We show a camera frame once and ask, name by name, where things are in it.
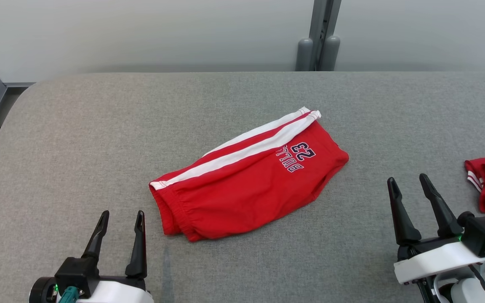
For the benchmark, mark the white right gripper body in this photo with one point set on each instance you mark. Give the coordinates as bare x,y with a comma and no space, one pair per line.
436,261

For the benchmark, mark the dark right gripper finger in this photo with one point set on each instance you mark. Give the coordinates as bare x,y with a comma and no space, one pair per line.
440,210
401,216

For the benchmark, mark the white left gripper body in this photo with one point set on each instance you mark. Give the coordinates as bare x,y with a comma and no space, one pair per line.
118,291

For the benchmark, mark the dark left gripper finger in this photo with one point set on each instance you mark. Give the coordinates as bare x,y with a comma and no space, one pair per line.
138,248
97,235

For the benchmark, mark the red shorts with white stripes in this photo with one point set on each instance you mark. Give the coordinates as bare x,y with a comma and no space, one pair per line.
246,185

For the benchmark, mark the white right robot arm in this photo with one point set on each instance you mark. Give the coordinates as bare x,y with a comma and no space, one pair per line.
465,292

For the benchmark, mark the black round left gripper motor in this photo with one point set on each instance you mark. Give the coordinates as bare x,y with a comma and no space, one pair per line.
41,290

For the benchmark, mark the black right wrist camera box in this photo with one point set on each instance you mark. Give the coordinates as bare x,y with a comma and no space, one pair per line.
484,233

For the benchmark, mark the grey partition post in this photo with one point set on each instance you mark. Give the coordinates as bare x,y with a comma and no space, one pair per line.
319,38

